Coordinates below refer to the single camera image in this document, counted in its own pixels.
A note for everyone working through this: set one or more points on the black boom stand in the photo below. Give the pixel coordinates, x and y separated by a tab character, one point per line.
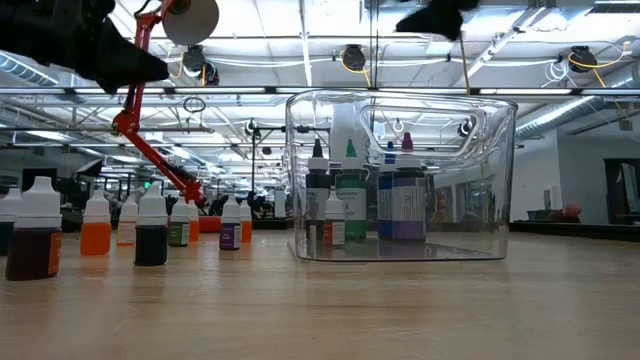
253	160

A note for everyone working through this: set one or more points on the small purple dropper bottle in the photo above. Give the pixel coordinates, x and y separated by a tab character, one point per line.
230	236

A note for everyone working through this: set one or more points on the tall purple food colouring bottle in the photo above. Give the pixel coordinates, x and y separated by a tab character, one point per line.
409	210

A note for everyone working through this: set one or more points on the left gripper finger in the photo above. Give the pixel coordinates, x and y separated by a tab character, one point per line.
125	62

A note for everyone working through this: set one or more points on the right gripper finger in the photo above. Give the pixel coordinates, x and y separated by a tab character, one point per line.
430	17
462	15

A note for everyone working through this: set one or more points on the tall blue food colouring bottle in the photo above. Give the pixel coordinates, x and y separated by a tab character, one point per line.
385	210

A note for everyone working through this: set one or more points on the silver ventilation duct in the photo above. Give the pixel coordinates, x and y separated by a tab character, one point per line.
575	112

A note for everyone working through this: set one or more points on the person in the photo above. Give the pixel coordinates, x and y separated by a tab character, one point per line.
572	210

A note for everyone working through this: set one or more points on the small brown dropper bottle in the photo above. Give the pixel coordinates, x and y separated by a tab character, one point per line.
32	250

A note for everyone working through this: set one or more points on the white board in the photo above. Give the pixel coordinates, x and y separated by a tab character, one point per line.
280	204

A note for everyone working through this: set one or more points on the small black dropper bottle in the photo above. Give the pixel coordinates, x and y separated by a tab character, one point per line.
150	245

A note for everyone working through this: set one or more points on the small green dropper bottle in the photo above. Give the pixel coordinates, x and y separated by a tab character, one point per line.
178	234

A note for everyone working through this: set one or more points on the clear plastic bin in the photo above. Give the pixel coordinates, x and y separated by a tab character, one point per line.
465	240

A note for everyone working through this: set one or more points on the black aluminium table frame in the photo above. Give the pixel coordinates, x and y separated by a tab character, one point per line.
580	231

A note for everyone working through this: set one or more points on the tall green food colouring bottle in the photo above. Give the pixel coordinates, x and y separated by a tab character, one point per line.
352	210

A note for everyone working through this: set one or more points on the small yellow dropper bottle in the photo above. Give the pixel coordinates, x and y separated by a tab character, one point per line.
127	232

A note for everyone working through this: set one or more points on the black framed doorway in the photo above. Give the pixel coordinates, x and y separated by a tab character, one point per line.
612	190

